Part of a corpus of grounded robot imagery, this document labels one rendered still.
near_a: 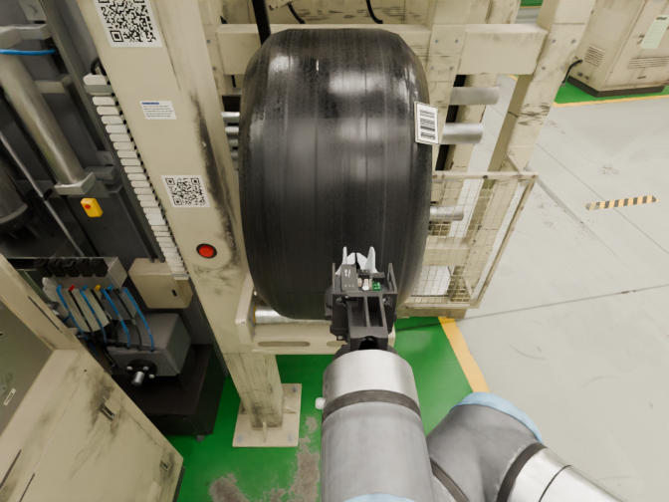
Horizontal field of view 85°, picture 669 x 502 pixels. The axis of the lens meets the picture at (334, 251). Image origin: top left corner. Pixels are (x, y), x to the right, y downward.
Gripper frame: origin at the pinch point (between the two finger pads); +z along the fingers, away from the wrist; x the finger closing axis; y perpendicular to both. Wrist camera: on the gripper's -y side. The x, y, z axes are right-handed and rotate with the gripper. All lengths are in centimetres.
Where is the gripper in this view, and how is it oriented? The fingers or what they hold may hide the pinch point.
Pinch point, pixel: (355, 263)
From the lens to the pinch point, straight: 54.4
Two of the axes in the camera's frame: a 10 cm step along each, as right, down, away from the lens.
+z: -0.1, -6.1, 7.9
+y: 0.0, -7.9, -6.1
